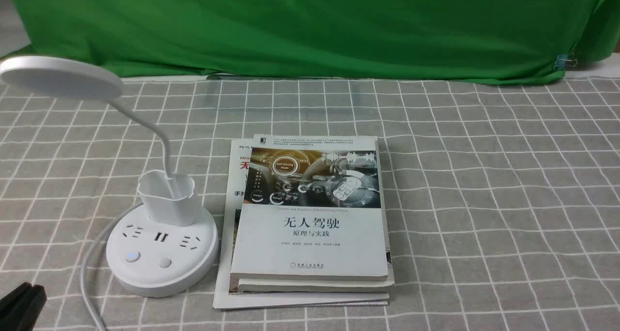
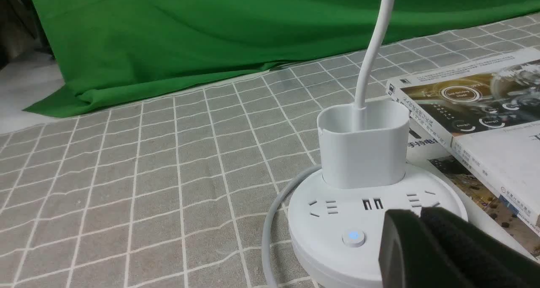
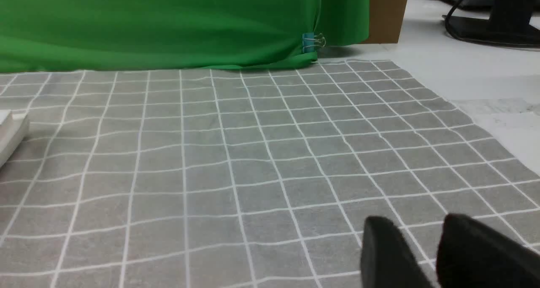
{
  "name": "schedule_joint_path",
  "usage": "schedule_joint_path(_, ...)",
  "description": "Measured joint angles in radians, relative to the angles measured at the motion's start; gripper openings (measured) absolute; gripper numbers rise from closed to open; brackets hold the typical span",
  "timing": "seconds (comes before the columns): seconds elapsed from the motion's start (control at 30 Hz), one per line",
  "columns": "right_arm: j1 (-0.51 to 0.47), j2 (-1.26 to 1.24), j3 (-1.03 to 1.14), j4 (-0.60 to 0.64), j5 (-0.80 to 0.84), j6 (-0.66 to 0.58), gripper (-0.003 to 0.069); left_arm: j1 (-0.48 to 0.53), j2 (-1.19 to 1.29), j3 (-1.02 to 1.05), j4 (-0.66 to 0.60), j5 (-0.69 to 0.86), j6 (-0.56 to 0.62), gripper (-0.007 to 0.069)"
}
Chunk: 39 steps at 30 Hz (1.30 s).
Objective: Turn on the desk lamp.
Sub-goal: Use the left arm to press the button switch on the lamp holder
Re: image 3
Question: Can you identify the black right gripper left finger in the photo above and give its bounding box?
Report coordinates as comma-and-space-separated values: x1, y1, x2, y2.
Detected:
359, 216, 432, 288

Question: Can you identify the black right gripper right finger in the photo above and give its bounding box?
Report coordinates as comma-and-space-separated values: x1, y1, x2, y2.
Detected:
436, 213, 540, 288

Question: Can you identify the white desk lamp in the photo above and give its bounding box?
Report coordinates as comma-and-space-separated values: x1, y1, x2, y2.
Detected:
0, 110, 30, 167

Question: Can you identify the grey checked tablecloth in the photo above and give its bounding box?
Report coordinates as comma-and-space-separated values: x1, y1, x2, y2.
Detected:
0, 60, 539, 288

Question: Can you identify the black monitor stand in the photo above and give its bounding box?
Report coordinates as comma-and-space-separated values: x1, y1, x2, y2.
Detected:
444, 0, 540, 48

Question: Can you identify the blue binder clip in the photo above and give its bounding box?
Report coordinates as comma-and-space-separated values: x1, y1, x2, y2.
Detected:
302, 32, 326, 54

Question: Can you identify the brown cardboard panel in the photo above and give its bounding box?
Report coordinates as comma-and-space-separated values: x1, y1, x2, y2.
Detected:
361, 0, 407, 44

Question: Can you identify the green backdrop cloth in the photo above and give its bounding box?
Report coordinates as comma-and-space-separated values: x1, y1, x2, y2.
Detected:
0, 0, 370, 73

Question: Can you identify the black cable on desk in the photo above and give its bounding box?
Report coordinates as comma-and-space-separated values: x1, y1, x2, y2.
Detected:
442, 0, 540, 49

